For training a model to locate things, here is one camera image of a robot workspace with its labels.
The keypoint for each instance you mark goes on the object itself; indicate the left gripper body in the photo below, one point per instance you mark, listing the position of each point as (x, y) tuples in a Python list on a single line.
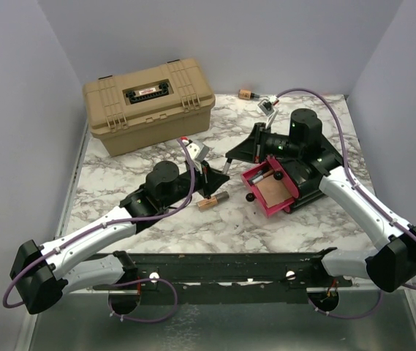
[(202, 179)]

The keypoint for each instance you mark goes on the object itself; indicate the pink drawer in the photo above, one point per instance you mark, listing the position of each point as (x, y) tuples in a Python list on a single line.
[(284, 178), (255, 196)]

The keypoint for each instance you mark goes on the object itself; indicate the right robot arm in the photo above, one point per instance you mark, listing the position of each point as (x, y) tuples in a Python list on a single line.
[(392, 261)]

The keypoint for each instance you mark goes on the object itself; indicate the aluminium extrusion frame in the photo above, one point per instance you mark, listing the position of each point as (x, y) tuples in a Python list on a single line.
[(33, 284)]

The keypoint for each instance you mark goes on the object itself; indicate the pink top drawer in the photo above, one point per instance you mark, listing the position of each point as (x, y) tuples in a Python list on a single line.
[(284, 178)]

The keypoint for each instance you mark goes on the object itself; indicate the clear lip gloss tube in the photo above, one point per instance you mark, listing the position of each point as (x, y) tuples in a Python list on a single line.
[(226, 166)]

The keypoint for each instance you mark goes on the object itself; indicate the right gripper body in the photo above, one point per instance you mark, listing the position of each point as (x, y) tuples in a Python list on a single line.
[(266, 142)]

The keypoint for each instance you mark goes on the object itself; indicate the square copper compact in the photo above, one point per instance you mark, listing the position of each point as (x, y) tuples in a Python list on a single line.
[(273, 191)]

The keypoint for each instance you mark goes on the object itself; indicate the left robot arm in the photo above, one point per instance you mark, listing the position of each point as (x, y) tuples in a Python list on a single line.
[(73, 255)]

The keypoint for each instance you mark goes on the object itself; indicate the beige concealer tube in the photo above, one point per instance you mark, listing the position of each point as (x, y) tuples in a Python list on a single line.
[(213, 201)]

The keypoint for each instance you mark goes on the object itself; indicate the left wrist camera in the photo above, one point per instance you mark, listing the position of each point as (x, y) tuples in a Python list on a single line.
[(197, 150)]

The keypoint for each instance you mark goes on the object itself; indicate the black mascara stick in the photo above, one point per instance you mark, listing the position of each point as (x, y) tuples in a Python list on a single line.
[(257, 179)]

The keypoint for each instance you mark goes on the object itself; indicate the tan plastic toolbox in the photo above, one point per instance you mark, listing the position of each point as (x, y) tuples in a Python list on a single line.
[(140, 109)]

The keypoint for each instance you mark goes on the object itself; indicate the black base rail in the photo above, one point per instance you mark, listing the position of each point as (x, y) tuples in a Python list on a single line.
[(157, 279)]

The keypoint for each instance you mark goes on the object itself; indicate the black makeup drawer organizer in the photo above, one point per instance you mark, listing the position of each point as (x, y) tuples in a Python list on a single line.
[(302, 177)]

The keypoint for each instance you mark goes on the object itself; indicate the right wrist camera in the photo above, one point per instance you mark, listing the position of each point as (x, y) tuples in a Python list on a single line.
[(268, 107)]

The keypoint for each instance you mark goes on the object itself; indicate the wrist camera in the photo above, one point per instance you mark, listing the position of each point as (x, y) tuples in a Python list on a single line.
[(268, 107), (197, 150)]

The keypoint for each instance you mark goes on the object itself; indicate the slim concealer tube white cap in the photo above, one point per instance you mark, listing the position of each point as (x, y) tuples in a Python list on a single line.
[(266, 174)]

